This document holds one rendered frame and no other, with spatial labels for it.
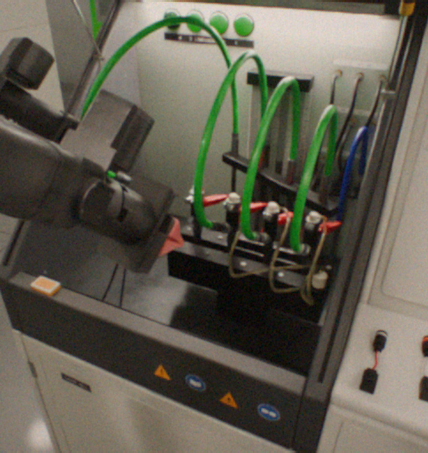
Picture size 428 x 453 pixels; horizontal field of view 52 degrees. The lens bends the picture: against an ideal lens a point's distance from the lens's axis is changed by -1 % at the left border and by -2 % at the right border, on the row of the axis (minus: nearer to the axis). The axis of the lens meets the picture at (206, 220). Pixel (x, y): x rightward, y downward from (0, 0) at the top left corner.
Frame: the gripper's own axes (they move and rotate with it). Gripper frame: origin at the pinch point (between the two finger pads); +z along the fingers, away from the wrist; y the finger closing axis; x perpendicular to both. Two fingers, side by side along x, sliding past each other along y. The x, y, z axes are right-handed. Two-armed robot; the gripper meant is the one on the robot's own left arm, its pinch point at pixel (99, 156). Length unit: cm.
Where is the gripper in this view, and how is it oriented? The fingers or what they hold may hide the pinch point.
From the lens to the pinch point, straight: 82.5
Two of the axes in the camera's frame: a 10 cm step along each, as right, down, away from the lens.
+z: 7.3, 4.5, 5.2
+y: -4.2, -3.0, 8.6
